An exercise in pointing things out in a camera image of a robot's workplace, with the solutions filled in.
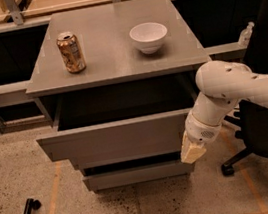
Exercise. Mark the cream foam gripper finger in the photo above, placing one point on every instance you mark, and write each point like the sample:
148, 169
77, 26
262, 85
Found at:
192, 149

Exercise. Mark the clear plastic bottle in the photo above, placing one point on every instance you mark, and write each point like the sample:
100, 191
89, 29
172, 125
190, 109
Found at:
245, 35

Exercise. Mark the grey top drawer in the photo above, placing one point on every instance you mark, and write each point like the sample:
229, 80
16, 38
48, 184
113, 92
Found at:
120, 122

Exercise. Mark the grey drawer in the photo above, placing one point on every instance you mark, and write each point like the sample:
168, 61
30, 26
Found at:
120, 122
135, 171

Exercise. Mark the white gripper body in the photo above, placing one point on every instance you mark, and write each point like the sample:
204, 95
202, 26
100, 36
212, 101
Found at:
200, 130

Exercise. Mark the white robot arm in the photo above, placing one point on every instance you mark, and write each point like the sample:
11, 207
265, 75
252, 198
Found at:
221, 85

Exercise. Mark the grey drawer cabinet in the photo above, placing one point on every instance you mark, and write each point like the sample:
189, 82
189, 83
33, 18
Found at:
103, 34

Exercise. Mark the grey lower drawer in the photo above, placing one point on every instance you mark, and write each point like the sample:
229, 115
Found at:
135, 171

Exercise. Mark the white ceramic bowl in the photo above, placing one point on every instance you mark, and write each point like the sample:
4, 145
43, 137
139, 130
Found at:
148, 37

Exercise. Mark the gold soda can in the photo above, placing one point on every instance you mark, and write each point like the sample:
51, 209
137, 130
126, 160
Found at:
71, 52

